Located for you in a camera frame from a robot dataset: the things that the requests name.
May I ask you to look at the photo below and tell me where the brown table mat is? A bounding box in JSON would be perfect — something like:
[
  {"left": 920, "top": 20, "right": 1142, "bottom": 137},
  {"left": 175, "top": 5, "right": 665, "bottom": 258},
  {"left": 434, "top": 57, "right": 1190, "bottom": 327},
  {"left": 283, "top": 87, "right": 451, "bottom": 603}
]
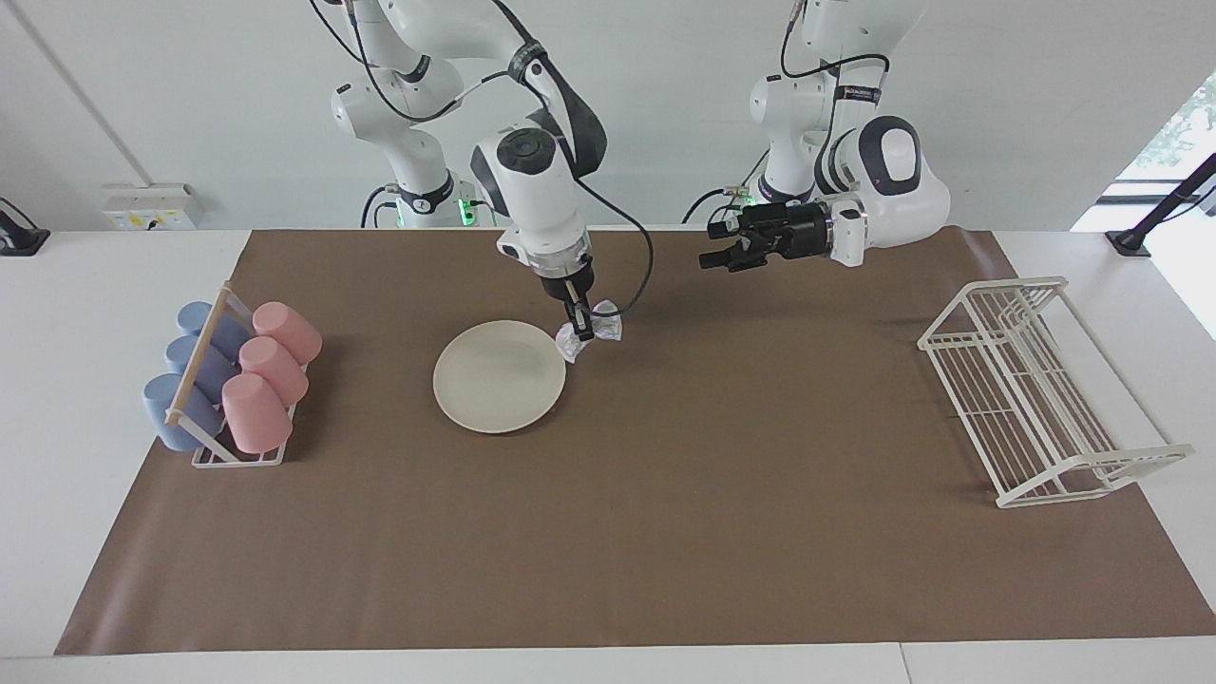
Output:
[{"left": 54, "top": 228, "right": 1216, "bottom": 656}]

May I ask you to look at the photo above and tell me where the white wall power strip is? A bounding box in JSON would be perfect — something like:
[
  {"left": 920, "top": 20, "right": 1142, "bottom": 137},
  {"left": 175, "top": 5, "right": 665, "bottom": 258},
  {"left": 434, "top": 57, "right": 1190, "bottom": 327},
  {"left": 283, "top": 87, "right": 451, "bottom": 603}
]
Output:
[{"left": 103, "top": 184, "right": 198, "bottom": 231}]

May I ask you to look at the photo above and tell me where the pink plastic cup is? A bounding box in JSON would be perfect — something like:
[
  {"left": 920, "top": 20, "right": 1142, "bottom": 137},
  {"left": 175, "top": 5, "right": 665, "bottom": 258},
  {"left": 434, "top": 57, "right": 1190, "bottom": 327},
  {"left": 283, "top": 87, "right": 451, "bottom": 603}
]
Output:
[
  {"left": 238, "top": 336, "right": 310, "bottom": 408},
  {"left": 221, "top": 372, "right": 294, "bottom": 454},
  {"left": 252, "top": 301, "right": 323, "bottom": 367}
]

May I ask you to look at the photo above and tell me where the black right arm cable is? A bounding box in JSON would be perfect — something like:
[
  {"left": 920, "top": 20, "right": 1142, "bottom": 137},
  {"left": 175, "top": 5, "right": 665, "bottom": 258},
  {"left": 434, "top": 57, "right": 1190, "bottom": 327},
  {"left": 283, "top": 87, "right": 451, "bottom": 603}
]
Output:
[{"left": 309, "top": 0, "right": 655, "bottom": 319}]

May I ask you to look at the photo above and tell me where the white wire dish rack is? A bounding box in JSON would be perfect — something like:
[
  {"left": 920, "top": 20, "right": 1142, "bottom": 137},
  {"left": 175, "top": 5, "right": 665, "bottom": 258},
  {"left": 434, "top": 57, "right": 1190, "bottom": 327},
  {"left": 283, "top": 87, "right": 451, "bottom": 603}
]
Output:
[{"left": 917, "top": 276, "right": 1196, "bottom": 509}]

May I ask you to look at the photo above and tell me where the cream round plate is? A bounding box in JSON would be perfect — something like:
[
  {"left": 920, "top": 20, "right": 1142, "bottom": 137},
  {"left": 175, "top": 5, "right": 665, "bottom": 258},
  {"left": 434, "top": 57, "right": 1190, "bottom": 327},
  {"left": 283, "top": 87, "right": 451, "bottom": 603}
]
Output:
[{"left": 433, "top": 320, "right": 567, "bottom": 435}]

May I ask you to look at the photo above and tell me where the black clamp mount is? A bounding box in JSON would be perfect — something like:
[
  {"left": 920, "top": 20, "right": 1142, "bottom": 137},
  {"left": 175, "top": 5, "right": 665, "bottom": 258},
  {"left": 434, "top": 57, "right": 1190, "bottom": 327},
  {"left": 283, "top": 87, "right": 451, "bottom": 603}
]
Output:
[{"left": 0, "top": 197, "right": 50, "bottom": 257}]

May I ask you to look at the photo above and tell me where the blue plastic cup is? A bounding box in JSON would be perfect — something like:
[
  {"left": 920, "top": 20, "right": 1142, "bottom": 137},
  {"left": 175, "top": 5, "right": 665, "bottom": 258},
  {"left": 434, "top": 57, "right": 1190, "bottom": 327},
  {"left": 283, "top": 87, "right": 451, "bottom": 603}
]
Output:
[
  {"left": 142, "top": 372, "right": 224, "bottom": 452},
  {"left": 177, "top": 301, "right": 250, "bottom": 360},
  {"left": 165, "top": 334, "right": 238, "bottom": 400}
]

